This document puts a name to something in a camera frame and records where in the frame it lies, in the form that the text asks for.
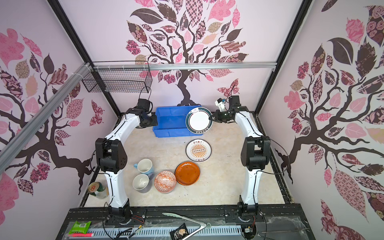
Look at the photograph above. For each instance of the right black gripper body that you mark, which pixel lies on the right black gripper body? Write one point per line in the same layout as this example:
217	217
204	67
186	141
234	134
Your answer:
223	117

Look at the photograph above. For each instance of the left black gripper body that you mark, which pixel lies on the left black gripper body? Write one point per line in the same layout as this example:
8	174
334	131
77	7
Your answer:
149	121

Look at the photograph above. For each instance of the blue plastic bin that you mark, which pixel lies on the blue plastic bin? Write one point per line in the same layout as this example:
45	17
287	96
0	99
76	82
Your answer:
172	122

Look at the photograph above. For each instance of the green rimmed white plate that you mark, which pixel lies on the green rimmed white plate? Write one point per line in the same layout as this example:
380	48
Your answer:
198	120

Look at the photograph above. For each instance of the sunburst pattern white plate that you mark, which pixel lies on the sunburst pattern white plate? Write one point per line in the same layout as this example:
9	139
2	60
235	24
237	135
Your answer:
198	150

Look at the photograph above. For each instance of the clear ribbed glass plate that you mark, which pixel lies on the clear ribbed glass plate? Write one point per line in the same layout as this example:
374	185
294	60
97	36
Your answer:
187	173

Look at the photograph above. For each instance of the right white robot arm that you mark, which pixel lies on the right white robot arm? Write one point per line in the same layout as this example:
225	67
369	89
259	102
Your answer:
255	154

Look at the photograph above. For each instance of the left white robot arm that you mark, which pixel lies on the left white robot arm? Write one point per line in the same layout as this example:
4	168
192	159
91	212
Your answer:
112	157

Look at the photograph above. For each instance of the light blue mug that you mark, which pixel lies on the light blue mug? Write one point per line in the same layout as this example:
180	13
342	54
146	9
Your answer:
145	166

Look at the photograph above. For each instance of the lavender mug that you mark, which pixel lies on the lavender mug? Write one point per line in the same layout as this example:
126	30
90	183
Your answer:
142	183

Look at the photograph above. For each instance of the red patterned bowl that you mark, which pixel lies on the red patterned bowl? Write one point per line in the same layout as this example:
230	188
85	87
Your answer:
165	182

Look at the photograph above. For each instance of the green drink can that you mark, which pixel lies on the green drink can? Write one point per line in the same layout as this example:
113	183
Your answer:
98	190

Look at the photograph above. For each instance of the dark snack packet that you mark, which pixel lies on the dark snack packet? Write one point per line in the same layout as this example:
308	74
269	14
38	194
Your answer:
180	233

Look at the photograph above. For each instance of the green snack packet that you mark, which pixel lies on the green snack packet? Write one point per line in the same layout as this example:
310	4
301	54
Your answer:
80	228

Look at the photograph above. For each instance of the pink marker pen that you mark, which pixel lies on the pink marker pen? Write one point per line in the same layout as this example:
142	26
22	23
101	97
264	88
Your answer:
81	235

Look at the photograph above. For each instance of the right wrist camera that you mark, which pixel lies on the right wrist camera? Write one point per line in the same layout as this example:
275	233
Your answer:
221	104

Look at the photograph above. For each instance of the black wire basket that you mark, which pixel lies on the black wire basket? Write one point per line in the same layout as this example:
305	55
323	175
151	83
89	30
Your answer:
119	77

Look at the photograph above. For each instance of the green handled metal tongs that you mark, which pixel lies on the green handled metal tongs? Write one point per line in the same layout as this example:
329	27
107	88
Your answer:
199	224

